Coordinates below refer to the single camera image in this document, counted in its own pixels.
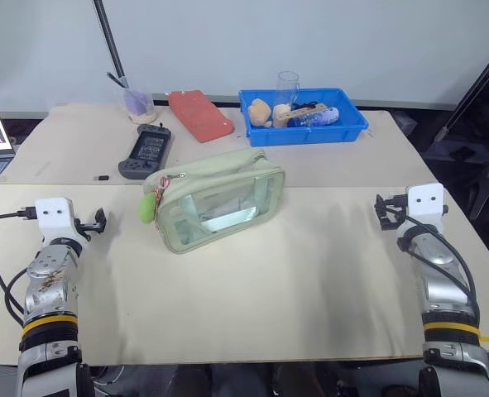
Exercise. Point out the red brick block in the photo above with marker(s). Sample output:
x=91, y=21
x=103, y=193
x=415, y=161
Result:
x=200, y=116

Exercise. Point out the clear plastic cup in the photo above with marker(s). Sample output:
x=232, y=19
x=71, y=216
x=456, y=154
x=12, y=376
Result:
x=287, y=89

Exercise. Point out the blue plastic bin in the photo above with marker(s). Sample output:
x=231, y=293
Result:
x=310, y=134

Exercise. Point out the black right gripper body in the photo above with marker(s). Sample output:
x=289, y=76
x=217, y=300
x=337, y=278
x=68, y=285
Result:
x=398, y=209

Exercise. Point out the green oval zipper charm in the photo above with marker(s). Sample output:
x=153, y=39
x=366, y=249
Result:
x=147, y=209

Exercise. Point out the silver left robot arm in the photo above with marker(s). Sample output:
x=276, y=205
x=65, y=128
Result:
x=49, y=285

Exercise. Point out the clear beaker purple contents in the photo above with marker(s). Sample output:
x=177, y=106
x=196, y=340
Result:
x=138, y=105

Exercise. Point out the wooden ruler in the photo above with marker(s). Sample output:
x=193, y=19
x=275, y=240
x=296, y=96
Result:
x=310, y=111

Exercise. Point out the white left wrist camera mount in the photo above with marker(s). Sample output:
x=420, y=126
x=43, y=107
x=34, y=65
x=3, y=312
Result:
x=54, y=217

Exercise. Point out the blue white plush toy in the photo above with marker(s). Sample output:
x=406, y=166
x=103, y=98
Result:
x=322, y=116

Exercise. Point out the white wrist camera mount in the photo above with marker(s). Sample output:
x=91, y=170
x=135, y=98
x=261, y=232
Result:
x=54, y=217
x=426, y=204

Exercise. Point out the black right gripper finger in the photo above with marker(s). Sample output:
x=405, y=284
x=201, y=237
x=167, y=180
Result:
x=384, y=222
x=382, y=200

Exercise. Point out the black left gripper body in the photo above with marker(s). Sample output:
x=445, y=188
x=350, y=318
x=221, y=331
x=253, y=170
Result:
x=83, y=226

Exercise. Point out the dark chair base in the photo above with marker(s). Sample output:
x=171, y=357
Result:
x=486, y=182

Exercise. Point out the grey handheld game controller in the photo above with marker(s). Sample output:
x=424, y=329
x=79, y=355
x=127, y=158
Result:
x=147, y=151

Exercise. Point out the black metal frame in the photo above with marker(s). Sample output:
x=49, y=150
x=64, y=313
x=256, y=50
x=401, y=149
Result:
x=476, y=78

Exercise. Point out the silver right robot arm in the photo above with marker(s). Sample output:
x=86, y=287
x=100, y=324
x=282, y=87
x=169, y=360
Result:
x=442, y=281

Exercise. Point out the beige small plush toy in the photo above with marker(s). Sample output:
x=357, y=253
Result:
x=281, y=113

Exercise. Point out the black pole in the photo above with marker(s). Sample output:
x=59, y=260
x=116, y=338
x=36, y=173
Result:
x=109, y=41

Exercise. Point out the tan plush toy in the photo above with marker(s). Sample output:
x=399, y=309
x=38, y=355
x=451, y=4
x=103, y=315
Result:
x=260, y=111

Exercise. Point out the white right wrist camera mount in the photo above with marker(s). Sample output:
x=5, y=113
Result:
x=426, y=204

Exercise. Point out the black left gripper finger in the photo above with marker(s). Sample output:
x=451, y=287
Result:
x=100, y=219

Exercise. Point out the green transparent toiletry pouch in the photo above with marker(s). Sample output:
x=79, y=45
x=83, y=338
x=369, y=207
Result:
x=219, y=198

